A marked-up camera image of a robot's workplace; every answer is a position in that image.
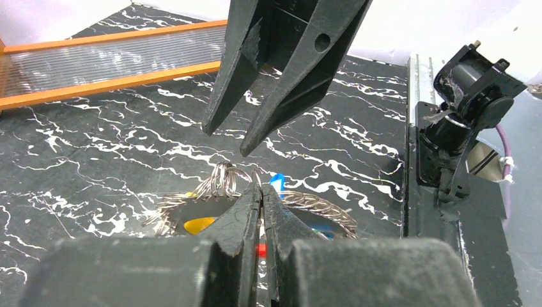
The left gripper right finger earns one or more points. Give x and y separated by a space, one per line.
307 270

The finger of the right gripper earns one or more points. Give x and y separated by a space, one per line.
308 40
245 52

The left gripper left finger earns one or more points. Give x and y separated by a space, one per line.
217 267

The keyring with coloured key tags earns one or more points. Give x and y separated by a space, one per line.
191 212

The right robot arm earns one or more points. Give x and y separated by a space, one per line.
476 95

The orange wooden shelf rack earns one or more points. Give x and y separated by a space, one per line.
50 71

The aluminium rail frame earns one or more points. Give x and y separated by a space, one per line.
420 84

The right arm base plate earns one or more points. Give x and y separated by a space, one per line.
473 228

